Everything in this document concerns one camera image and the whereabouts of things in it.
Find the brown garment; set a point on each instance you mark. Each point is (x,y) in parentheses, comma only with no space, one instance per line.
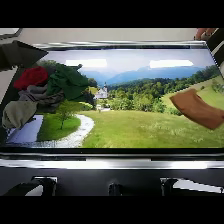
(200,108)

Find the red garment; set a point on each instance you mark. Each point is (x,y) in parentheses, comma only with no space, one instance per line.
(31,76)

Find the green garment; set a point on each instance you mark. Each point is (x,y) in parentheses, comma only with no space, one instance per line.
(68,81)

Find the dark grey garment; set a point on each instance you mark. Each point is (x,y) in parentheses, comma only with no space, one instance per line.
(43,96)

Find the person's hand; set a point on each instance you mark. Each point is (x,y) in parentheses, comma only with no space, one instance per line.
(204,32)

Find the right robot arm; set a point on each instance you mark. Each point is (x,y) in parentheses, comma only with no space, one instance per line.
(170,186)

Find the light grey garment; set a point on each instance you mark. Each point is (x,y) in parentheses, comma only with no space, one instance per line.
(18,113)

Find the black garment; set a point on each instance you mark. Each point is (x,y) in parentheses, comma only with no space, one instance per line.
(20,53)

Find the silver frame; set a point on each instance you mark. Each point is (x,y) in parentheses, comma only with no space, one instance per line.
(100,164)

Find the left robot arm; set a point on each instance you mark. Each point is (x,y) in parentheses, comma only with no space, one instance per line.
(46,186)

